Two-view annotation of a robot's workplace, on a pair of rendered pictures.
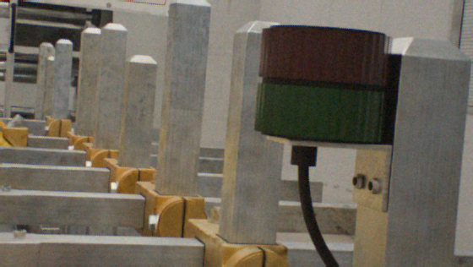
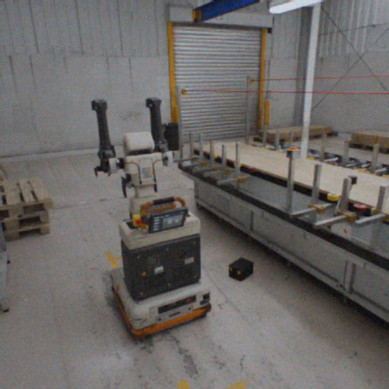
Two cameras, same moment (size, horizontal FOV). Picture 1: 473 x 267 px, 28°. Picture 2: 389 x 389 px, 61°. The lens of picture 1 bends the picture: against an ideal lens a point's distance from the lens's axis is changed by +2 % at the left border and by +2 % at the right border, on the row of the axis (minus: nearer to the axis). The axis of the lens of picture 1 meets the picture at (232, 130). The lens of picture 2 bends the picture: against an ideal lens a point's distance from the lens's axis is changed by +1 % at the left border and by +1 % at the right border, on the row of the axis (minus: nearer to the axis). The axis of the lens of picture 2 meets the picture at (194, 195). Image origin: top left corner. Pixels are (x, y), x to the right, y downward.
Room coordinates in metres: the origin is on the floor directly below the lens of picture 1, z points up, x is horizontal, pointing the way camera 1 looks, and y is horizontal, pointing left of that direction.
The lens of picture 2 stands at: (2.27, -1.48, 1.72)
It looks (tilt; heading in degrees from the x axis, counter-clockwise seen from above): 19 degrees down; 169
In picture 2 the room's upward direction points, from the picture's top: 1 degrees counter-clockwise
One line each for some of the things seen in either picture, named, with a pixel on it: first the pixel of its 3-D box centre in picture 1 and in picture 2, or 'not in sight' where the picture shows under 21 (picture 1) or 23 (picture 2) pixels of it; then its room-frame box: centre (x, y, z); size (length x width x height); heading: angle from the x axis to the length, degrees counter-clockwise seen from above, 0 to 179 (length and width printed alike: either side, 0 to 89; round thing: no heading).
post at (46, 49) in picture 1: (40, 129); not in sight; (2.61, 0.53, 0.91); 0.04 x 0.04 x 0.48; 16
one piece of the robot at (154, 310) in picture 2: not in sight; (177, 303); (0.32, -1.24, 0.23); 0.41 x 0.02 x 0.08; 105
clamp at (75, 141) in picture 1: (83, 148); not in sight; (1.67, 0.26, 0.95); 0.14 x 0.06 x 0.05; 16
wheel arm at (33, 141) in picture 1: (128, 149); not in sight; (1.71, 0.19, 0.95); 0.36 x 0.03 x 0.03; 106
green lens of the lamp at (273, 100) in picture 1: (319, 111); not in sight; (0.43, -0.04, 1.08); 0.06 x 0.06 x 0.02
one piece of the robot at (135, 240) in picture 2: not in sight; (159, 246); (0.10, -1.32, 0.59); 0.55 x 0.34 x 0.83; 105
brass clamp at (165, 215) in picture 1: (168, 214); not in sight; (0.95, 0.06, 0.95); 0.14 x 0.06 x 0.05; 16
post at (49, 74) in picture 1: (46, 151); not in sight; (2.37, 0.46, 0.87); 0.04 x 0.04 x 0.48; 16
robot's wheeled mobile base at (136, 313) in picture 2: not in sight; (158, 288); (0.01, -1.34, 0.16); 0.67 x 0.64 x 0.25; 15
